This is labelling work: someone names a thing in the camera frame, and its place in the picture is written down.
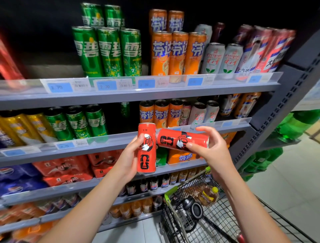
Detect orange soda can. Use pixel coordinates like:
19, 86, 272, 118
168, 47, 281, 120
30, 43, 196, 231
167, 10, 185, 33
149, 9, 167, 33
139, 100, 155, 124
167, 98, 184, 128
184, 32, 207, 75
154, 99, 170, 129
151, 31, 172, 76
169, 31, 189, 83

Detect black wire shopping cart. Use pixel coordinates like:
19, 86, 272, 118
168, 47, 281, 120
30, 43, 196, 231
160, 166, 318, 243

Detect red drink multipack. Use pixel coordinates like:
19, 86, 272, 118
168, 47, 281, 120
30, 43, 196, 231
87, 150, 123, 179
32, 155, 93, 187

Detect red soda can figure print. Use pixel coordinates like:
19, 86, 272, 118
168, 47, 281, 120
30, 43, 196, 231
156, 128, 210, 152
0, 35, 25, 80
137, 123, 157, 174

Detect green drink multipack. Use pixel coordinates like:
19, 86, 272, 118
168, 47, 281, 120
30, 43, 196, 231
156, 147, 168, 167

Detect row of red-white-blue cans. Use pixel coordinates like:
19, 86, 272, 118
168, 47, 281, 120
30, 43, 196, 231
234, 24, 297, 80

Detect person's left forearm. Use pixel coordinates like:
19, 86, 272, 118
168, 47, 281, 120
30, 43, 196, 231
37, 173, 135, 243

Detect black headphones in cart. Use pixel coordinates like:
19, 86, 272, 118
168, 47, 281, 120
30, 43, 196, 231
181, 196, 204, 232

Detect orange drink multipack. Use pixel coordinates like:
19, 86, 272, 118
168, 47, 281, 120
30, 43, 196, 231
221, 132, 237, 148
167, 149, 200, 165

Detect grey metal shelf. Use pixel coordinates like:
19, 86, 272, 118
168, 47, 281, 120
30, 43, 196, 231
0, 0, 320, 233

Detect blue drink multipack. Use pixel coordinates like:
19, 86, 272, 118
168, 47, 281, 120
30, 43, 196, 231
0, 163, 48, 197

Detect rows of large green bottles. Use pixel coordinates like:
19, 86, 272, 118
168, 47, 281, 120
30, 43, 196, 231
239, 109, 320, 182

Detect person's left hand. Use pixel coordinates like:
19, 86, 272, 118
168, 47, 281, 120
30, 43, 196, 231
111, 133, 146, 186

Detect amber bottle yellow cap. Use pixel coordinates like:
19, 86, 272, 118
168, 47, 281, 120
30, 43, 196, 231
197, 185, 219, 207

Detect person's right hand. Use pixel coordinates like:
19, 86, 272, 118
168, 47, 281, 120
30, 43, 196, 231
186, 126, 235, 186

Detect person's right forearm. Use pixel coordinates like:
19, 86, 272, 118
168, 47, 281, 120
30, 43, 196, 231
216, 170, 292, 243

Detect row of orange drink bottles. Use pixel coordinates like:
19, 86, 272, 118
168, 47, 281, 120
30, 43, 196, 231
0, 197, 163, 242

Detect slim yellow soda can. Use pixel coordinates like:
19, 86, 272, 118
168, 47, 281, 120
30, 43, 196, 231
0, 125, 17, 149
25, 111, 58, 143
1, 113, 44, 146

